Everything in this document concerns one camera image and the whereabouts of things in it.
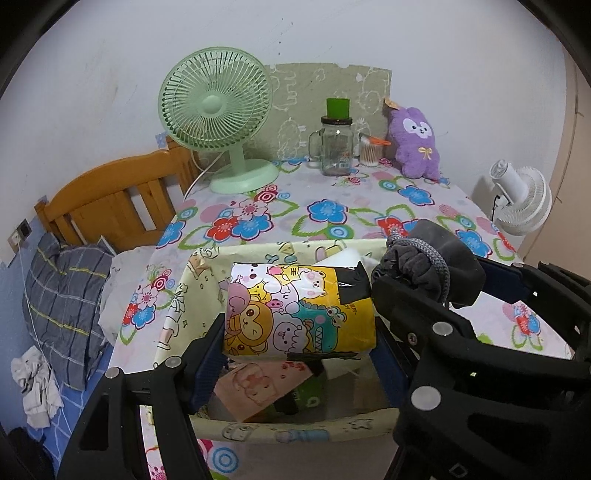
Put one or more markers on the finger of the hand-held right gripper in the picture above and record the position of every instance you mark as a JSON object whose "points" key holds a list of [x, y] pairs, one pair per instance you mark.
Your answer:
{"points": [[503, 281]]}

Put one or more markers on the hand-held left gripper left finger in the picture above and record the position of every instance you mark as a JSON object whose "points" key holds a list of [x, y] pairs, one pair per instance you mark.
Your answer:
{"points": [[205, 378]]}

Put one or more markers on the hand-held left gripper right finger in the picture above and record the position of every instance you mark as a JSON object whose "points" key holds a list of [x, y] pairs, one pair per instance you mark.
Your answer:
{"points": [[390, 364]]}

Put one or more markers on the pink cartoon tissue pack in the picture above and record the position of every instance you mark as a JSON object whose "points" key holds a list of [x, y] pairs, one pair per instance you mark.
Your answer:
{"points": [[254, 387]]}

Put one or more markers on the green orange tissue pack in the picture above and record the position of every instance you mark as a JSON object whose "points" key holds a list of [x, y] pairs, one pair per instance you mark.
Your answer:
{"points": [[309, 392]]}

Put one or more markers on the yellow cartoon storage box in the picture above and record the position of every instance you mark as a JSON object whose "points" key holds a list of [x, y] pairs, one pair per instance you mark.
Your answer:
{"points": [[207, 277]]}

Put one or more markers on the yellow cartoon tissue pack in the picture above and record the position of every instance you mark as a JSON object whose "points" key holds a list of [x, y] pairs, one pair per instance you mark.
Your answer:
{"points": [[286, 314]]}

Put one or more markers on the white tissue packet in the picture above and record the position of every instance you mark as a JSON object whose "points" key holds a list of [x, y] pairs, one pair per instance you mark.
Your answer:
{"points": [[344, 257]]}

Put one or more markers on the white standing fan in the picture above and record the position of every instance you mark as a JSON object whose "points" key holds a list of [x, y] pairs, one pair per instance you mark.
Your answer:
{"points": [[526, 198]]}

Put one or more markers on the beige door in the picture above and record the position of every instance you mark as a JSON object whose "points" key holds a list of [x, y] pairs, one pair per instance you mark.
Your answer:
{"points": [[577, 184]]}

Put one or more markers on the blue bed sheet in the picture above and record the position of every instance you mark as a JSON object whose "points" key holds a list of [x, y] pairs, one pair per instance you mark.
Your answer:
{"points": [[74, 406]]}

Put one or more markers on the grey plaid pillow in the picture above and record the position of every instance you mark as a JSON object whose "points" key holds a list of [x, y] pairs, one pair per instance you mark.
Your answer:
{"points": [[64, 304]]}

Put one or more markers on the purple plush bunny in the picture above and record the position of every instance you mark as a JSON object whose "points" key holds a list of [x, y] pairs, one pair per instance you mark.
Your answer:
{"points": [[418, 143]]}

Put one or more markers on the crumpled white cloth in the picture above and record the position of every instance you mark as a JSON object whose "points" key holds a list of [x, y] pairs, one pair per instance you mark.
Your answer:
{"points": [[34, 387]]}

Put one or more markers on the cotton swab container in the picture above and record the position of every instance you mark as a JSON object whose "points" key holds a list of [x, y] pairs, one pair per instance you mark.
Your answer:
{"points": [[369, 152]]}

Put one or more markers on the black bag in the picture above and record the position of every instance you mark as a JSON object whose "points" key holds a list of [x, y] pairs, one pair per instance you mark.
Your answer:
{"points": [[27, 454]]}

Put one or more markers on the wooden bed headboard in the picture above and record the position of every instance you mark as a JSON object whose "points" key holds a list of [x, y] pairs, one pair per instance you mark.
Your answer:
{"points": [[106, 198]]}

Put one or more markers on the glass jar with green lid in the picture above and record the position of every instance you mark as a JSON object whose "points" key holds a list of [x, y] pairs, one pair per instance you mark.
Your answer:
{"points": [[337, 147]]}

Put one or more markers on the green desk fan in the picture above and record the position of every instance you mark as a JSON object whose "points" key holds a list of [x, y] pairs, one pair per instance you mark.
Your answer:
{"points": [[214, 106]]}

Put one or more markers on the green cartoon cardboard sheet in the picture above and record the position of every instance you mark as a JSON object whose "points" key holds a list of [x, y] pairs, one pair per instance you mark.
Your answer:
{"points": [[304, 92]]}

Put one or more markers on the wall socket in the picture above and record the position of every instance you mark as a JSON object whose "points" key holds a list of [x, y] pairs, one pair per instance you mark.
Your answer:
{"points": [[21, 234]]}

